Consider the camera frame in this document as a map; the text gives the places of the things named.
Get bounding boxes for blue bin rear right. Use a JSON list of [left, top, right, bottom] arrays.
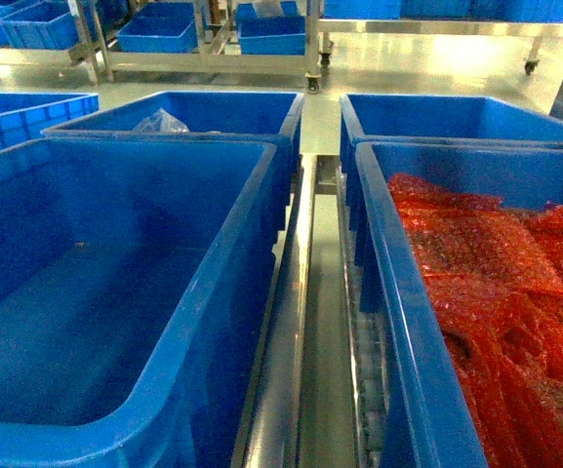
[[340, 94, 563, 174]]

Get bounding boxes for blue bin with red bags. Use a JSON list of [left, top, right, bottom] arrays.
[[350, 143, 563, 467]]

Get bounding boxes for blue bin rear left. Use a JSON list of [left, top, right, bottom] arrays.
[[42, 91, 305, 177]]

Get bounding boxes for blue bin far left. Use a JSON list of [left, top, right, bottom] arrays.
[[0, 92, 100, 150]]

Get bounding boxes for blue bin front left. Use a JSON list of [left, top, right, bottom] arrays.
[[0, 138, 288, 467]]

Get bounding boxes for clear plastic bag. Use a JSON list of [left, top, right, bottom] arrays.
[[134, 107, 190, 134]]

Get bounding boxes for red bubble wrap bags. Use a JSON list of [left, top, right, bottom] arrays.
[[388, 174, 563, 467]]

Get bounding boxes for stainless steel shelf rack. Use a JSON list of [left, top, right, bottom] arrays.
[[232, 154, 388, 467]]

